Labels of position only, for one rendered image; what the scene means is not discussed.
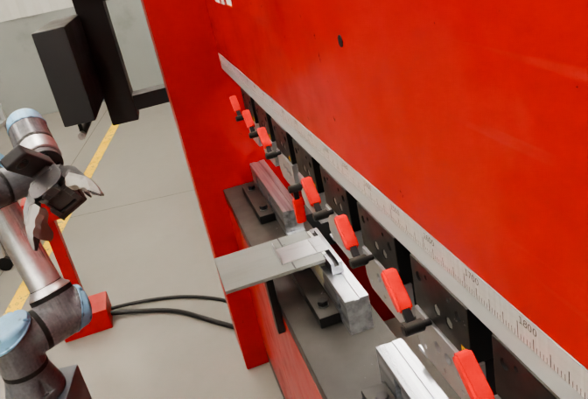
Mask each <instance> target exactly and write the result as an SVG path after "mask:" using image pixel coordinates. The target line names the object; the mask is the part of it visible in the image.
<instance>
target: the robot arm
mask: <svg viewBox="0 0 588 399"><path fill-rule="evenodd" d="M6 127H7V133H8V135H9V137H10V139H11V142H12V146H13V149H12V150H11V151H10V152H9V153H8V154H6V155H5V156H4V155H3V154H1V153H0V242H1V243H2V244H3V247H4V249H5V250H6V252H7V254H8V255H9V257H10V259H11V260H12V262H13V264H14V266H15V267H16V269H17V272H18V273H19V275H20V276H21V278H22V279H23V281H24V284H25V285H26V287H27V289H28V291H29V292H30V293H31V297H30V300H29V305H30V306H31V310H29V311H25V310H15V311H14V312H12V311H11V312H9V313H7V314H5V315H3V316H2V317H1V318H0V375H1V376H2V378H3V381H4V392H5V399H57V398H58V397H59V396H60V395H61V393H62V392H63V390H64V388H65V386H66V379H65V377H64V375H63V373H62V372H61V371H60V370H59V369H58V368H57V367H56V366H55V365H54V364H53V363H52V362H51V361H50V360H49V359H48V357H47V355H46V352H47V351H48V350H50V349H51V348H53V347H55V346H57V345H58V344H59V343H60V342H62V341H63V340H66V339H67V338H69V337H70V336H72V335H73V334H75V333H78V332H79V331H80V330H81V329H82V328H83V327H85V326H86V325H88V324H89V323H90V321H91V319H92V316H93V314H92V307H91V304H90V301H89V299H88V295H87V294H86V292H85V291H84V290H83V289H82V287H81V286H80V285H78V284H71V282H70V281H69V280H67V279H64V278H62V277H60V274H59V272H58V271H57V270H56V268H55V266H54V265H53V262H52V260H51V259H50V257H49V255H48V254H47V252H46V250H45V248H44V246H43V245H42V243H41V241H40V240H43V241H48V242H50V241H52V240H53V231H52V230H51V228H50V227H49V225H48V217H49V213H48V211H47V210H46V208H44V207H41V203H42V204H45V205H46V206H47V207H50V211H51V213H52V214H55V215H56V216H58V217H59V218H61V219H62V220H63V221H64V220H65V218H66V217H67V216H68V215H70V214H71V213H72V212H73V211H74V210H76V209H77V208H78V207H79V206H80V205H82V204H83V203H84V202H85V201H86V200H87V198H86V196H85V194H86V195H87V196H88V197H90V198H91V197H92V196H91V194H90V193H92V194H93V195H98V196H104V193H103V192H102V191H101V189H100V187H99V186H98V185H97V184H96V183H95V182H94V181H92V180H91V179H90V178H89V177H87V176H86V175H85V174H84V173H82V172H81V171H80V170H79V169H78V168H76V167H75V166H72V165H63V164H64V160H63V158H62V154H61V151H60V148H59V146H58V145H57V143H56V141H55V140H54V138H53V135H52V133H51V131H50V130H49V129H48V127H47V123H46V120H45V119H44V118H43V117H42V115H41V114H40V113H39V112H38V111H36V110H34V109H31V108H21V109H18V110H16V111H14V112H13V113H12V114H10V116H9V117H8V119H7V122H6ZM84 193H85V194H84ZM24 197H26V201H25V203H24V211H23V209H22V207H21V206H20V205H19V203H18V200H21V199H22V198H24ZM39 202H40V203H39Z"/></svg>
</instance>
